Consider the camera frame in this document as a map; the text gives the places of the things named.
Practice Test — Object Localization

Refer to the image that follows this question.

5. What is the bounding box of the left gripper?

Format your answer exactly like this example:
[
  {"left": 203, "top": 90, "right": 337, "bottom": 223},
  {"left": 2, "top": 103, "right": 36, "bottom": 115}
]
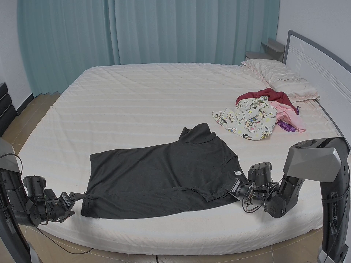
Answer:
[{"left": 47, "top": 191, "right": 77, "bottom": 220}]

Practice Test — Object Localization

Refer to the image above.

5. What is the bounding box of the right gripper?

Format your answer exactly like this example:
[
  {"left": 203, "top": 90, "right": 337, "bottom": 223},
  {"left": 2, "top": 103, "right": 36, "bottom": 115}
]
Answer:
[{"left": 228, "top": 178, "right": 254, "bottom": 203}]

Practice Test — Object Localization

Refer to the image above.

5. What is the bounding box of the black T-shirt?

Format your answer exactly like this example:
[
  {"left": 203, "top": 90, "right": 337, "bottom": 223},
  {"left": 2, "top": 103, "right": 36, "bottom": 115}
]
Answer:
[{"left": 81, "top": 123, "right": 240, "bottom": 220}]

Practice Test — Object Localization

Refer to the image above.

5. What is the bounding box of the white printed pyjama top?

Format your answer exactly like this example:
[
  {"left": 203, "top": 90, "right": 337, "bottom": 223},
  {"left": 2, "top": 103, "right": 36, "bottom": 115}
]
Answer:
[{"left": 212, "top": 96, "right": 277, "bottom": 141}]

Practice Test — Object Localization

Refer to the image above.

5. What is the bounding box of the purple garment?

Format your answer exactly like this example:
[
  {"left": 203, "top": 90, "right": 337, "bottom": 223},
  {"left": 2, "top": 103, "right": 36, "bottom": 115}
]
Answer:
[{"left": 278, "top": 106, "right": 301, "bottom": 133}]

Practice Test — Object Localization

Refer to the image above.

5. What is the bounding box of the pink garment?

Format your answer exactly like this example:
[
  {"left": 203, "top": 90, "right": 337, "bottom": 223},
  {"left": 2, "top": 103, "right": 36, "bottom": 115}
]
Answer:
[{"left": 270, "top": 101, "right": 306, "bottom": 134}]

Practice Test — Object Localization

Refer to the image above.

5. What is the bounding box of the dark red garment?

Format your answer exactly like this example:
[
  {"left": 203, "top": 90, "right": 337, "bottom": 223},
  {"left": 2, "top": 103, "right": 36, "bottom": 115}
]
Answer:
[{"left": 236, "top": 88, "right": 298, "bottom": 112}]

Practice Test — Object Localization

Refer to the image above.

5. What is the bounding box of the black chest of drawers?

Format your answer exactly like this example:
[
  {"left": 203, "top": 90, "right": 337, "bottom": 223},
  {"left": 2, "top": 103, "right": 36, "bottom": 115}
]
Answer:
[{"left": 0, "top": 82, "right": 17, "bottom": 138}]

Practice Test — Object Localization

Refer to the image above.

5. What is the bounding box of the cream pillow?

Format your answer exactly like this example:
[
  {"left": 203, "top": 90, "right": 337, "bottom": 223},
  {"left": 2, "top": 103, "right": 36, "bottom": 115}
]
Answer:
[{"left": 241, "top": 59, "right": 320, "bottom": 102}]

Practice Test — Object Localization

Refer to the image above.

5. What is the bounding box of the bed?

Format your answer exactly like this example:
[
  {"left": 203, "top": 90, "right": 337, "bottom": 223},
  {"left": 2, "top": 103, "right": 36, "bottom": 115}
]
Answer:
[{"left": 16, "top": 30, "right": 351, "bottom": 255}]

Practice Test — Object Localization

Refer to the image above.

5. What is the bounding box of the grey bedside table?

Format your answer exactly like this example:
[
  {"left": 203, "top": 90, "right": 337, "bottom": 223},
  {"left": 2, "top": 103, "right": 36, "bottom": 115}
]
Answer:
[{"left": 245, "top": 38, "right": 286, "bottom": 63}]

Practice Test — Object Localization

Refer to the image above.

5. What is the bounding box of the blue-green curtain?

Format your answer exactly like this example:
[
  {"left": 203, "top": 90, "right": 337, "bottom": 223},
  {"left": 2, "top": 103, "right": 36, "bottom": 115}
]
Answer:
[
  {"left": 114, "top": 0, "right": 280, "bottom": 65},
  {"left": 18, "top": 0, "right": 121, "bottom": 96}
]

